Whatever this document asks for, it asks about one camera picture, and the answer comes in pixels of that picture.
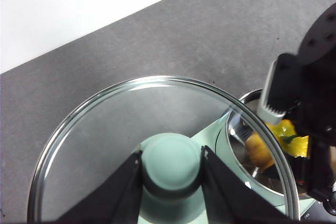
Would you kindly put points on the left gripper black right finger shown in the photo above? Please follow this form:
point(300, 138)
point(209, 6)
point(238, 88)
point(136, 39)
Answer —
point(231, 197)

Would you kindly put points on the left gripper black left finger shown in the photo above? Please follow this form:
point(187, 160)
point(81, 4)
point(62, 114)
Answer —
point(115, 195)

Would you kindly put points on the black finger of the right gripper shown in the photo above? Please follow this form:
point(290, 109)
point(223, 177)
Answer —
point(320, 169)

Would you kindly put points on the yellow toy pumpkin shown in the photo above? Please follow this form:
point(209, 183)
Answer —
point(299, 146)

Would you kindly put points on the glass lid with green knob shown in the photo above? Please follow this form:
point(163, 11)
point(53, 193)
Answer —
point(170, 155)

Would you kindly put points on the mint green breakfast machine base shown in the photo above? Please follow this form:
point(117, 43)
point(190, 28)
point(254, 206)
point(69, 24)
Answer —
point(305, 207)

